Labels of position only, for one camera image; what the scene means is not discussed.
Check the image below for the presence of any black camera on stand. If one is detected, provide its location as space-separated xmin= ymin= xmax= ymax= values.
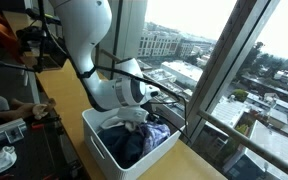
xmin=15 ymin=7 xmax=68 ymax=73

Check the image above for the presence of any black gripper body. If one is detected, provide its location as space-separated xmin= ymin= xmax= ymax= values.
xmin=117 ymin=106 xmax=148 ymax=123

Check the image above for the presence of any orange chair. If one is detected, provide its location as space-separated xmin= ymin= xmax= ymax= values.
xmin=0 ymin=14 xmax=21 ymax=61

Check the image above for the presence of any aluminium extrusion rail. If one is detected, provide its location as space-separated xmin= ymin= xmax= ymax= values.
xmin=0 ymin=119 xmax=27 ymax=144

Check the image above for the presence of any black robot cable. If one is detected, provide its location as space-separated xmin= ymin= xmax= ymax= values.
xmin=37 ymin=0 xmax=193 ymax=144

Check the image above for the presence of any purple patterned cloth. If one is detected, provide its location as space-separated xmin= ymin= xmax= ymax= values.
xmin=140 ymin=122 xmax=170 ymax=157

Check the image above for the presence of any dark blue garment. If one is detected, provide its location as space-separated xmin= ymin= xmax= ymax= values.
xmin=98 ymin=126 xmax=144 ymax=169

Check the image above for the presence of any metal window railing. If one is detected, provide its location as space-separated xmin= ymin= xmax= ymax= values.
xmin=98 ymin=48 xmax=288 ymax=179

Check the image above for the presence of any white plastic laundry basket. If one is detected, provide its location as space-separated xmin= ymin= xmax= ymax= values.
xmin=82 ymin=108 xmax=185 ymax=180

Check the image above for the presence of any white terry towel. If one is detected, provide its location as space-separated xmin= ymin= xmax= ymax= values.
xmin=100 ymin=117 xmax=137 ymax=131

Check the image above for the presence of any red black clamp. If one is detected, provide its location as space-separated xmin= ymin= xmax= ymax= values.
xmin=30 ymin=116 xmax=61 ymax=132

